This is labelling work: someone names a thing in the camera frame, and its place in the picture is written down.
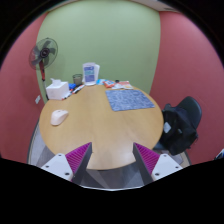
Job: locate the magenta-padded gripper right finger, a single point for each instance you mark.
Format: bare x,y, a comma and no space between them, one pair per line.
165,165

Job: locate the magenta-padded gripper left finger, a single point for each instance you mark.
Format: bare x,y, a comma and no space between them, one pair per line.
60,165

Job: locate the cream computer mouse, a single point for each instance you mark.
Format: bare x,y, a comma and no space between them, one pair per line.
59,117

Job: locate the blue patterned mouse pad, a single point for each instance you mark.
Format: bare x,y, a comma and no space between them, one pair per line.
129,99

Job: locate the black office chair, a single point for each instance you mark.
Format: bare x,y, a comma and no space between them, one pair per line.
192,108

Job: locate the white whiteboard marker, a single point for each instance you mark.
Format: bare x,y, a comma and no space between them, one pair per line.
67,95

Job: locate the white tissue box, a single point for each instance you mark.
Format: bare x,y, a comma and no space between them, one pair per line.
56,91

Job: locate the black whiteboard marker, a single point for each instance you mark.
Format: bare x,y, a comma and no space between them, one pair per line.
74,91

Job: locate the red-capped whiteboard marker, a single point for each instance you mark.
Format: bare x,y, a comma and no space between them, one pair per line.
78,88

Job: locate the blue whiteboard eraser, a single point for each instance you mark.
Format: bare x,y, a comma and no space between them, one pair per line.
72,86

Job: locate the dark translucent cup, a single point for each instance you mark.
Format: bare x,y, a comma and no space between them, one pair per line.
77,79

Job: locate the orange and yellow snack packet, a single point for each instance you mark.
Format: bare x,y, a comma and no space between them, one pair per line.
126,85

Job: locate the white snack packet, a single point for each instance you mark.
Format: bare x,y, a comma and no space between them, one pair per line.
117,86

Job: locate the blue wet wipes packet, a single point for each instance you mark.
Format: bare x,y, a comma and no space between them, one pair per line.
100,81

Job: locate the clear acrylic sign stand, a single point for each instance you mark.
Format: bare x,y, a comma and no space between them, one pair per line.
89,74

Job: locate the standing fan with red pole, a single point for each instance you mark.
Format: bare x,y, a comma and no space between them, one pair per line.
43,52

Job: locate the white wall socket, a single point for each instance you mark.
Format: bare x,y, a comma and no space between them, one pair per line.
37,99

